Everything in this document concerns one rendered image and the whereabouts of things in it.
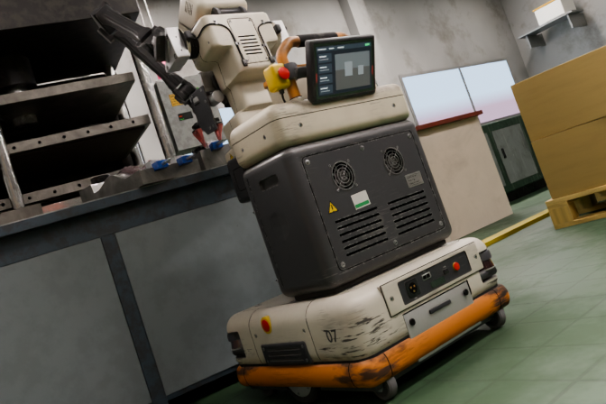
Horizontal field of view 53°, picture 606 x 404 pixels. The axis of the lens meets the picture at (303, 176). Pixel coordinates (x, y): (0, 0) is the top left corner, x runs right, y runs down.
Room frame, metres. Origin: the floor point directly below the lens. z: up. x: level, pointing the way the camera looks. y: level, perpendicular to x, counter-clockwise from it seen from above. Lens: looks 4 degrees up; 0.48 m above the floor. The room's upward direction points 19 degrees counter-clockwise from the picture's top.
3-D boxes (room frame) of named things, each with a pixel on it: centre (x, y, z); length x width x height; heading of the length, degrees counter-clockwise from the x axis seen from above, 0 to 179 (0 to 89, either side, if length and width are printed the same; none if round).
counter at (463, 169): (5.90, -0.45, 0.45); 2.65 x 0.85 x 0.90; 39
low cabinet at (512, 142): (7.39, -1.71, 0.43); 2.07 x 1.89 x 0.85; 129
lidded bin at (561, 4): (10.00, -4.83, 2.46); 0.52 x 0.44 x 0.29; 39
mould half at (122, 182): (2.44, 0.63, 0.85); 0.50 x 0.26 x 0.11; 45
